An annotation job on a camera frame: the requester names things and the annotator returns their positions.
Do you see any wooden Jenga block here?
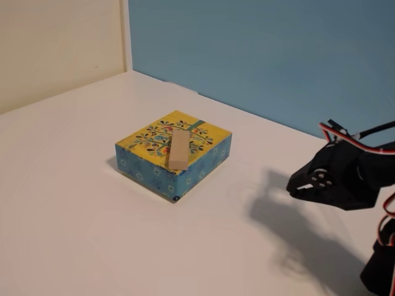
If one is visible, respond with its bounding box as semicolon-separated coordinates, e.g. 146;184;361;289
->
168;128;191;171

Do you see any thin black camera cable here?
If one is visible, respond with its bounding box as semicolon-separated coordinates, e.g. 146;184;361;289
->
354;121;395;139

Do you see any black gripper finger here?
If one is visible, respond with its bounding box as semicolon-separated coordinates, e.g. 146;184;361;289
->
288;188;335;206
286;160;336;192

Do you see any yellow and blue floral box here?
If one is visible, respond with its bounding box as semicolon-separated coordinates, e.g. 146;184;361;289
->
115;110;233;204

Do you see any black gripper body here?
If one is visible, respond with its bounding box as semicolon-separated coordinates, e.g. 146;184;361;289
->
314;141;382;212

